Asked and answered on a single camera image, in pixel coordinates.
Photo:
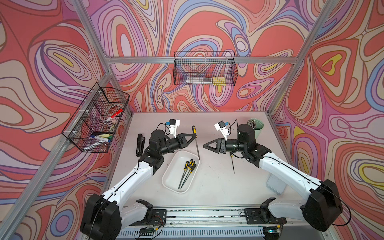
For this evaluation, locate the red marker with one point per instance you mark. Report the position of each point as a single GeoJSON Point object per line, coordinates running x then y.
{"type": "Point", "coordinates": [114, 116]}

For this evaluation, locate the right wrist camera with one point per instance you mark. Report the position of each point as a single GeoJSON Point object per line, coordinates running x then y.
{"type": "Point", "coordinates": [223, 127]}

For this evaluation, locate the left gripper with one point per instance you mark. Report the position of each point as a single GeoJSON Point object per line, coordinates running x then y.
{"type": "Point", "coordinates": [180, 142]}

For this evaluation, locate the left black wire basket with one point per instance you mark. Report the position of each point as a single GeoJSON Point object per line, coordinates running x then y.
{"type": "Point", "coordinates": [99, 104]}

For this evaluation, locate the back black wire basket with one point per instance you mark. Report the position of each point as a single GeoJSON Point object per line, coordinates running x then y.
{"type": "Point", "coordinates": [198, 67]}

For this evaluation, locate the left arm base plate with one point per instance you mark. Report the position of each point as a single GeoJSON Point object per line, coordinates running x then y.
{"type": "Point", "coordinates": [142, 213]}

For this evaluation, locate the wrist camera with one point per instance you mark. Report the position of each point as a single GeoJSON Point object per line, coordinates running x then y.
{"type": "Point", "coordinates": [172, 125]}
{"type": "Point", "coordinates": [223, 127]}

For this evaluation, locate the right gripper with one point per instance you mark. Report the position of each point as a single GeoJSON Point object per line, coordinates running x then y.
{"type": "Point", "coordinates": [220, 143]}

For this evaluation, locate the aluminium mounting rail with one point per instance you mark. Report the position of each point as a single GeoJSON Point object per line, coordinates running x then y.
{"type": "Point", "coordinates": [218, 223]}

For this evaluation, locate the white plastic storage tray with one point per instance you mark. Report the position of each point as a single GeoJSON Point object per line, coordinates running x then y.
{"type": "Point", "coordinates": [175, 169]}

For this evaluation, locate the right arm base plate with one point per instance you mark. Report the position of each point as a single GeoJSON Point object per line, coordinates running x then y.
{"type": "Point", "coordinates": [262, 215]}

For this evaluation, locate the black stapler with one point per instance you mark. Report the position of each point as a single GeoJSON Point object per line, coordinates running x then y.
{"type": "Point", "coordinates": [140, 145]}

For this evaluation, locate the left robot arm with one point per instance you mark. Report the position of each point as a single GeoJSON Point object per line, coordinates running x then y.
{"type": "Point", "coordinates": [105, 215]}

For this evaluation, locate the black wire basket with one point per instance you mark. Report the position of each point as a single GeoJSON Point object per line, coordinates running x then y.
{"type": "Point", "coordinates": [198, 67]}
{"type": "Point", "coordinates": [99, 104]}

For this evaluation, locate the yellow item in basket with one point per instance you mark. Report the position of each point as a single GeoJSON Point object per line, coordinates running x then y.
{"type": "Point", "coordinates": [219, 81]}

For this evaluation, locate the blue marker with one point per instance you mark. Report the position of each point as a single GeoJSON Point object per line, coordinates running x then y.
{"type": "Point", "coordinates": [101, 139]}

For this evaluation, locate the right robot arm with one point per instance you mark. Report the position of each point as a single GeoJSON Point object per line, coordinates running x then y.
{"type": "Point", "coordinates": [320, 203]}

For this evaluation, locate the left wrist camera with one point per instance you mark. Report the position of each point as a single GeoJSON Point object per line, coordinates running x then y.
{"type": "Point", "coordinates": [172, 125]}

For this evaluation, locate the green pen cup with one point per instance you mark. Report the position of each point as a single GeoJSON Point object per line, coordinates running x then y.
{"type": "Point", "coordinates": [257, 125]}

